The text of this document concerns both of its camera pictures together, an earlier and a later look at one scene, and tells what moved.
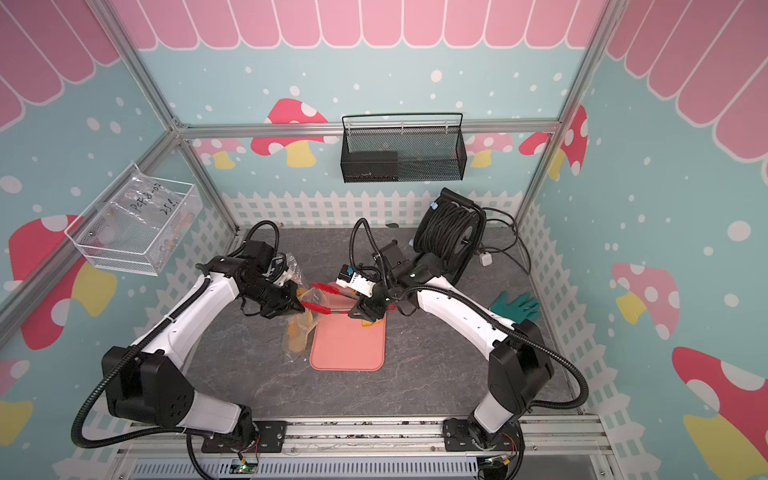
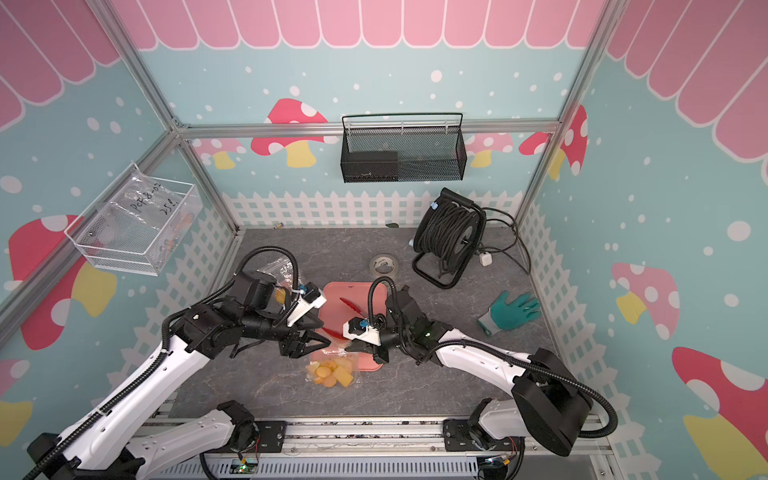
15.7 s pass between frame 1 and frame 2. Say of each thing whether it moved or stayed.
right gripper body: moved
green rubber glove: stayed
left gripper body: moved
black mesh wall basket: stayed
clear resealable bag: moved
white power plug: stayed
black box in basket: stayed
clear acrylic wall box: stayed
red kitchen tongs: moved
